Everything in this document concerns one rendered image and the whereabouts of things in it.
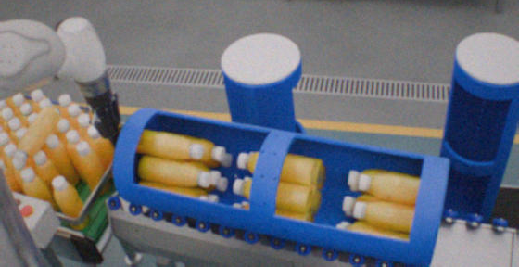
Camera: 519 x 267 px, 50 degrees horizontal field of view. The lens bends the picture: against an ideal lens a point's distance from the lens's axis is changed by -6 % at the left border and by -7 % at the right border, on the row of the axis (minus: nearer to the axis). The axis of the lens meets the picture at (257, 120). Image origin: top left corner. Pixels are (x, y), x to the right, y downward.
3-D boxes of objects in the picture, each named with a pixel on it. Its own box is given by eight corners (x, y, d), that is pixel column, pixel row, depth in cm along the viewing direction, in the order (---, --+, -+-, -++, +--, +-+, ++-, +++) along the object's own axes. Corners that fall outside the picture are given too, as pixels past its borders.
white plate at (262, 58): (249, 94, 194) (249, 96, 194) (315, 58, 203) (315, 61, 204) (207, 55, 211) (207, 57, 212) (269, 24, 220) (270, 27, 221)
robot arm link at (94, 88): (67, 81, 147) (73, 97, 151) (95, 84, 144) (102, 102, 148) (84, 58, 153) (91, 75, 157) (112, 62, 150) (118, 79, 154)
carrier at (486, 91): (431, 182, 269) (428, 232, 250) (453, 31, 208) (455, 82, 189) (489, 187, 263) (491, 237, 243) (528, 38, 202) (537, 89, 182)
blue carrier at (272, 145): (424, 289, 144) (441, 219, 126) (126, 221, 171) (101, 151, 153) (439, 209, 164) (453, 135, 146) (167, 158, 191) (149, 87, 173)
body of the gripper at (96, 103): (92, 75, 156) (101, 100, 163) (76, 96, 151) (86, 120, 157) (115, 79, 154) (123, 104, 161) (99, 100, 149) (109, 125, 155)
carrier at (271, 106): (272, 245, 255) (323, 211, 265) (249, 98, 194) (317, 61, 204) (237, 205, 273) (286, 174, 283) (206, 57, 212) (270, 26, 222)
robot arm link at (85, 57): (107, 54, 153) (61, 66, 152) (92, 6, 142) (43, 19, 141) (109, 79, 145) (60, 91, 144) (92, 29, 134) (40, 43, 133)
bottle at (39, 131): (40, 112, 185) (10, 153, 173) (45, 102, 179) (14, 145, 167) (57, 124, 186) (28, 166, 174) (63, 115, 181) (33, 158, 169)
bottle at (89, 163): (106, 197, 186) (87, 159, 173) (87, 193, 188) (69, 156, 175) (114, 181, 191) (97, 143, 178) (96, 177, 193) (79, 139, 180)
